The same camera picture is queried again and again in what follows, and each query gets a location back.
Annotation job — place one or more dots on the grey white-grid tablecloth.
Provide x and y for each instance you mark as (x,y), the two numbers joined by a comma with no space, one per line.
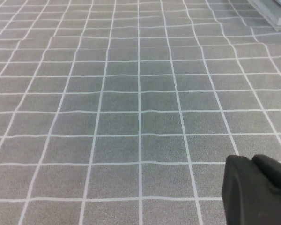
(131,105)

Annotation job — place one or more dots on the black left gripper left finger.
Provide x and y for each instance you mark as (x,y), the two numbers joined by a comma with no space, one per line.
(246,199)

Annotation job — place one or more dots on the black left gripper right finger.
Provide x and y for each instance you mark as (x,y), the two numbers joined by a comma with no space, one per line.
(276,173)

